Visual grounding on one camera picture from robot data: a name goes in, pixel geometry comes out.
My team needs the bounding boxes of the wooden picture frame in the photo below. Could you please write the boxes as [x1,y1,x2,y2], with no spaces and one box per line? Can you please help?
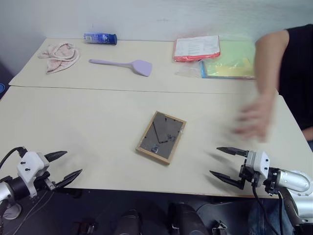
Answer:
[135,110,187,166]

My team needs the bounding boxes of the blue plastic bottle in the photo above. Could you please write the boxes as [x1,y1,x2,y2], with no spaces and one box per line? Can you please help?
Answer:
[83,32,118,46]

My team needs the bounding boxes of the dark rounded shape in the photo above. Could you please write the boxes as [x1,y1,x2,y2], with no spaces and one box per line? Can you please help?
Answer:
[168,201,209,235]
[113,209,143,235]

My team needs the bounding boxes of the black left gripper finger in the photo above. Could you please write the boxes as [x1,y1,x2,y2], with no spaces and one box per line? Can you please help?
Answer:
[44,150,68,163]
[54,168,83,190]

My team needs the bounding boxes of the clear plastic bag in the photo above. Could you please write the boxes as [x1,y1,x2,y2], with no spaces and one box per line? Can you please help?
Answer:
[174,66,204,79]

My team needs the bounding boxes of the purple silicone spatula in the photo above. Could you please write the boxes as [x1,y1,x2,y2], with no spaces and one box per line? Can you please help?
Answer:
[88,59,154,78]

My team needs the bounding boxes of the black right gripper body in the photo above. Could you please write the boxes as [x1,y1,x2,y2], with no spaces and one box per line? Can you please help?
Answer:
[238,156,260,189]

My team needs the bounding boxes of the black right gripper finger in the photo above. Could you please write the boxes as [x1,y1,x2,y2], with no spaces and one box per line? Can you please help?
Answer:
[209,170,246,191]
[216,146,249,158]

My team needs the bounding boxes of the pink crumpled cloth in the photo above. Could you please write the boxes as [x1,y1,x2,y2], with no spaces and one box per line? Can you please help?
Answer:
[37,42,81,75]

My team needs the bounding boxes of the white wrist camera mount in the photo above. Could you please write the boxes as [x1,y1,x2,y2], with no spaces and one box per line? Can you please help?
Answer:
[245,150,271,184]
[17,151,51,199]

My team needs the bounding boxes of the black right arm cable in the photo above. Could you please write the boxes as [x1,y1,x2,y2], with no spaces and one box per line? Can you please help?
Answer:
[251,181,286,235]

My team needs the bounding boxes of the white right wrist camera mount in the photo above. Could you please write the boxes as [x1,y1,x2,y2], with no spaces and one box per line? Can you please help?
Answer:
[245,150,271,184]

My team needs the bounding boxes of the person's bare hand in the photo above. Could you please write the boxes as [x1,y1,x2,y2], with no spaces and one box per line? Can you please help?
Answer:
[231,91,279,143]

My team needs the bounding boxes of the person's blue jeans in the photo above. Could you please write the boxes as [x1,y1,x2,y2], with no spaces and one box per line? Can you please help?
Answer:
[246,139,313,235]

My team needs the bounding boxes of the red paper pack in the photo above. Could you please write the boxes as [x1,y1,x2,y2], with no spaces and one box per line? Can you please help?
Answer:
[173,35,222,63]

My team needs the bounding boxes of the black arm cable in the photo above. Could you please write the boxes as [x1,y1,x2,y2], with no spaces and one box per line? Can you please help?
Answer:
[251,181,286,235]
[0,146,27,170]

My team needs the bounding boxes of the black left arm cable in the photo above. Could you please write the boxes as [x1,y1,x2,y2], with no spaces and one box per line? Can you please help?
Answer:
[0,146,27,170]

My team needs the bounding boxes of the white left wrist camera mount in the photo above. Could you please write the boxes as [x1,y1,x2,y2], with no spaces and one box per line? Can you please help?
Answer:
[17,151,51,199]

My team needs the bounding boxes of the green yellow paper pack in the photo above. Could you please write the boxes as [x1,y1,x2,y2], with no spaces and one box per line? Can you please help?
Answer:
[200,40,256,80]

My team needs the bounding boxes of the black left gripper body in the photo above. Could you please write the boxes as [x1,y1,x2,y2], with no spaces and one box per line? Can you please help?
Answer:
[36,171,57,194]

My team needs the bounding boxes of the person's black shirt torso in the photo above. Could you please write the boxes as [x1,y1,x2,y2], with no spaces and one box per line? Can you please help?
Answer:
[278,23,313,134]

